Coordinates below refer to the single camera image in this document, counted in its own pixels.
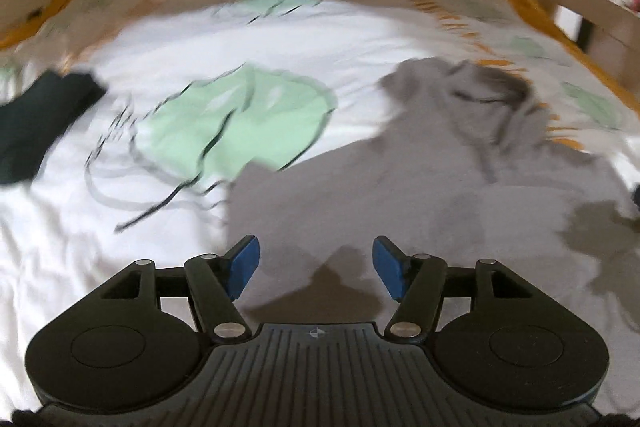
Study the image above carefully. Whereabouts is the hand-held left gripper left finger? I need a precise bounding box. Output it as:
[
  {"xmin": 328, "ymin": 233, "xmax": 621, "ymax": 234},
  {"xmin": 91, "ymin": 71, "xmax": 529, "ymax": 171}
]
[{"xmin": 101, "ymin": 234, "xmax": 261, "ymax": 342}]

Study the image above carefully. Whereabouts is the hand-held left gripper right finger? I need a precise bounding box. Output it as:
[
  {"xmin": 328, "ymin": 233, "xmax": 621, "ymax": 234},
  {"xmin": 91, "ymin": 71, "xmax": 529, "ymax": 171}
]
[{"xmin": 372, "ymin": 235, "xmax": 532, "ymax": 342}]

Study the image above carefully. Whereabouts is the grey hoodie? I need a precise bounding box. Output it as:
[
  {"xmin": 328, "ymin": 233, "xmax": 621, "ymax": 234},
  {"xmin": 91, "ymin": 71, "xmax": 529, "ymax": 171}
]
[{"xmin": 224, "ymin": 57, "xmax": 633, "ymax": 325}]

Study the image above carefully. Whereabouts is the white leaf printed duvet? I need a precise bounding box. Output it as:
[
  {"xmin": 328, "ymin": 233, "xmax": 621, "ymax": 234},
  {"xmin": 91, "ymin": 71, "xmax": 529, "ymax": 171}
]
[{"xmin": 0, "ymin": 0, "xmax": 640, "ymax": 413}]

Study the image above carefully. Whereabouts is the dark green cloth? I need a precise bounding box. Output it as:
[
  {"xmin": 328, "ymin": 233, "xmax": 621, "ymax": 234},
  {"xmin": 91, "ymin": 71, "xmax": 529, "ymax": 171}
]
[{"xmin": 0, "ymin": 71, "xmax": 108, "ymax": 186}]

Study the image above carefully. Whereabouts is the orange bed sheet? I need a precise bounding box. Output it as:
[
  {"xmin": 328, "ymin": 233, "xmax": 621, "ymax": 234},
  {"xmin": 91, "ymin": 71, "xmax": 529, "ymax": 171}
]
[{"xmin": 505, "ymin": 0, "xmax": 640, "ymax": 95}]

